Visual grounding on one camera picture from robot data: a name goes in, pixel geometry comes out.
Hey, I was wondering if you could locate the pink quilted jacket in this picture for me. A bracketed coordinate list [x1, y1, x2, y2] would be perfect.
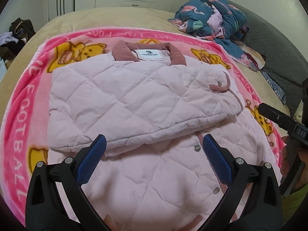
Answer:
[48, 41, 279, 230]

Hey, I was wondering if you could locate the purple clothes pile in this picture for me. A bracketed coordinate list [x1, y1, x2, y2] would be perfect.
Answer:
[0, 32, 18, 45]

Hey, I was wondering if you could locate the person's right hand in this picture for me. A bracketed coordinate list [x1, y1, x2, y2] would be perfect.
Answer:
[280, 136, 308, 190]

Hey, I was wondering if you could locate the pink cartoon fleece blanket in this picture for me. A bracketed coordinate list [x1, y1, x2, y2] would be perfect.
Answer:
[1, 27, 284, 225]

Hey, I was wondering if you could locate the grey upholstered headboard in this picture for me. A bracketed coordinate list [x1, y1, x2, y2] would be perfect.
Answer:
[230, 2, 307, 116]

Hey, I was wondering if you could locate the red striped pillow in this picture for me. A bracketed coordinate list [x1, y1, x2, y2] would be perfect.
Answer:
[236, 41, 266, 71]

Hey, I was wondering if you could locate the teal flamingo print quilt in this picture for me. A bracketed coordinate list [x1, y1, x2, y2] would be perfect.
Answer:
[168, 0, 259, 71]

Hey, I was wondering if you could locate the dark bag on floor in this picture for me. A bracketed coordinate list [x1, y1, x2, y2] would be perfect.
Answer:
[9, 18, 35, 43]

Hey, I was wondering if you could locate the tan bed cover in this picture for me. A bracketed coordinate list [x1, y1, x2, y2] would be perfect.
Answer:
[1, 7, 178, 116]

